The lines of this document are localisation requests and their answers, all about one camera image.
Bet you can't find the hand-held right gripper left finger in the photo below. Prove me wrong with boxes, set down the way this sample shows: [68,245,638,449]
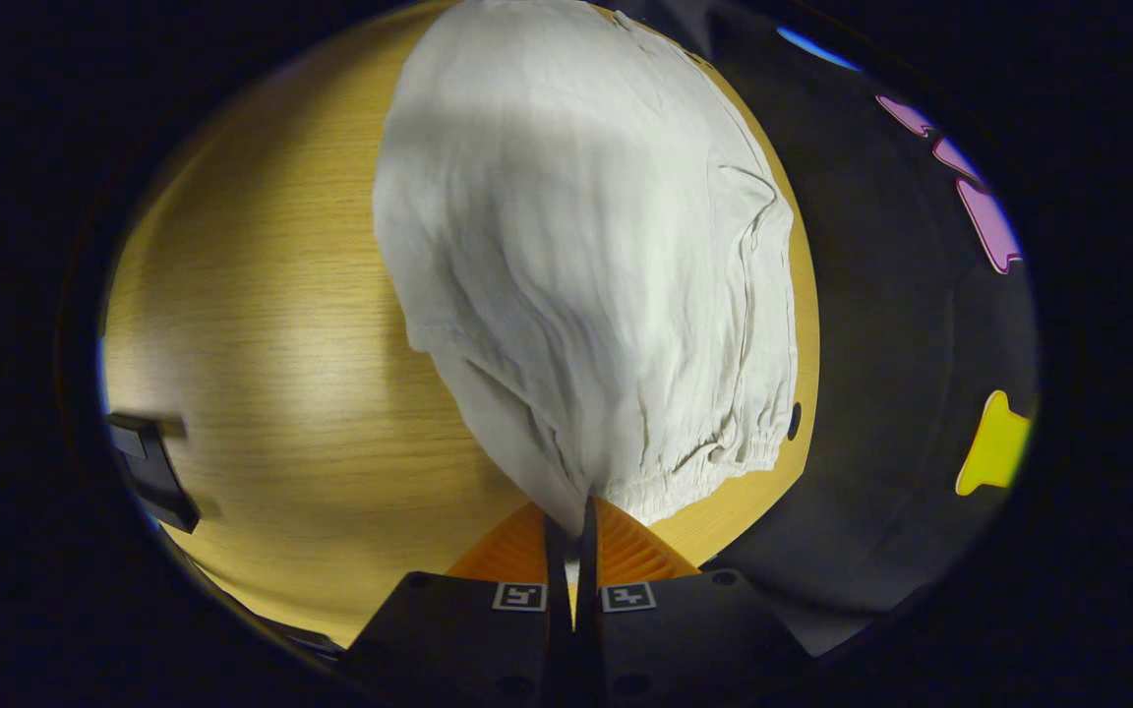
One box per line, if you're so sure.
[345,500,575,708]

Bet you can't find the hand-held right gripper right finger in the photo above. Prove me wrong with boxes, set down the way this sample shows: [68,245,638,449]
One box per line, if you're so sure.
[574,495,813,708]

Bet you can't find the white jeans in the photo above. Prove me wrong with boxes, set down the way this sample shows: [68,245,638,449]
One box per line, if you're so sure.
[372,0,800,537]

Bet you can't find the black backdrop cloth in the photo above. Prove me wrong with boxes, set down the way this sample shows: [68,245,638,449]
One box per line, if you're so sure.
[616,0,1040,658]

